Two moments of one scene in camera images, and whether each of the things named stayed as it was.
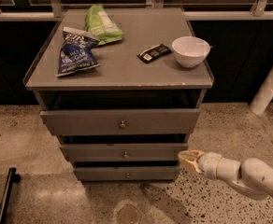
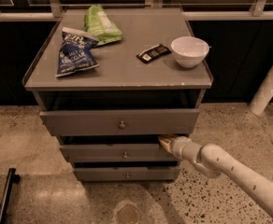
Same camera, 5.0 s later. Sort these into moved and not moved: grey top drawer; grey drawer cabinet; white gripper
Moved: white gripper
Not moved: grey top drawer; grey drawer cabinet
